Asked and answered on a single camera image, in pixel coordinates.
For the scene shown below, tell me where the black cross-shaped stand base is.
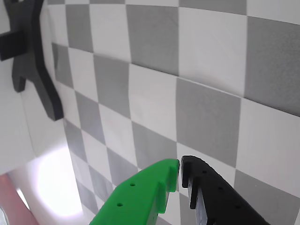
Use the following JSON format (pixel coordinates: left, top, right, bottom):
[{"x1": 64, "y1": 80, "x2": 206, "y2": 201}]
[{"x1": 0, "y1": 0, "x2": 64, "y2": 121}]

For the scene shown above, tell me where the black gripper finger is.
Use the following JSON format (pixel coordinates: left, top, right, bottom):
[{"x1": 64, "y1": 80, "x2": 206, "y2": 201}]
[{"x1": 179, "y1": 155, "x2": 270, "y2": 225}]

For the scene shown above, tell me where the grey white checkered mat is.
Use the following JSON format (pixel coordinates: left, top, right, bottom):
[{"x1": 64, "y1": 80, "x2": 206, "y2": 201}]
[{"x1": 46, "y1": 0, "x2": 300, "y2": 225}]

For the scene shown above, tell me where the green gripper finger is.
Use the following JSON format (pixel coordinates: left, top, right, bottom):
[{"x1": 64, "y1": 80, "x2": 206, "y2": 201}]
[{"x1": 88, "y1": 158, "x2": 180, "y2": 225}]

